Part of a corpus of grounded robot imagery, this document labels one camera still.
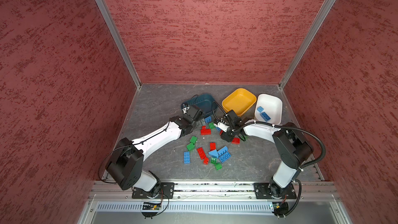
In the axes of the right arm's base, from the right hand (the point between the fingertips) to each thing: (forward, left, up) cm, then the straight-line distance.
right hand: (225, 136), depth 94 cm
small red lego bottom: (-15, +13, +2) cm, 20 cm away
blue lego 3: (+10, +10, +3) cm, 15 cm away
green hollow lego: (-16, +8, +3) cm, 18 cm away
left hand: (+3, +18, +11) cm, 21 cm away
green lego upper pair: (-3, +19, +3) cm, 20 cm away
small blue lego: (+19, -27, +1) cm, 33 cm away
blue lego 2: (-13, +2, 0) cm, 13 cm away
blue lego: (-10, +3, +3) cm, 11 cm away
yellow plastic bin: (+28, -14, 0) cm, 31 cm away
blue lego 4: (+12, -28, +2) cm, 31 cm away
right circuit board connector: (-37, -22, -1) cm, 43 cm away
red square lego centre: (-7, +8, +2) cm, 11 cm away
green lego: (+5, +8, +5) cm, 11 cm away
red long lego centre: (-11, +15, +2) cm, 18 cm away
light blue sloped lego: (-12, +8, +2) cm, 14 cm away
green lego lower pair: (-7, +21, +2) cm, 22 cm away
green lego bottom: (-18, +6, +1) cm, 19 cm away
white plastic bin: (+20, -34, -1) cm, 39 cm away
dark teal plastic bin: (+26, +11, +2) cm, 28 cm away
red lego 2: (-4, -6, +2) cm, 7 cm away
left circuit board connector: (-34, +42, -2) cm, 54 cm away
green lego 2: (-12, -5, +23) cm, 26 cm away
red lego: (+3, +13, +2) cm, 13 cm away
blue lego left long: (-13, +23, +2) cm, 27 cm away
